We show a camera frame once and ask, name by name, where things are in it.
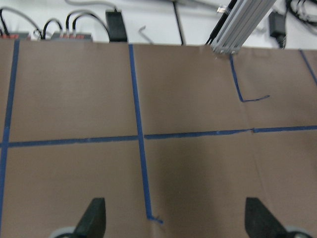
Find aluminium frame post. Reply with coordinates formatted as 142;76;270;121
211;0;275;55

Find black power brick right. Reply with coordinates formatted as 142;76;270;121
268;11;286;38

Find black power adapter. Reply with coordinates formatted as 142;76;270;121
105;11;128;42

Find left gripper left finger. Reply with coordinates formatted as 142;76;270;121
51;197;106;238

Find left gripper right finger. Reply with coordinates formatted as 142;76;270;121
244;197;314;238

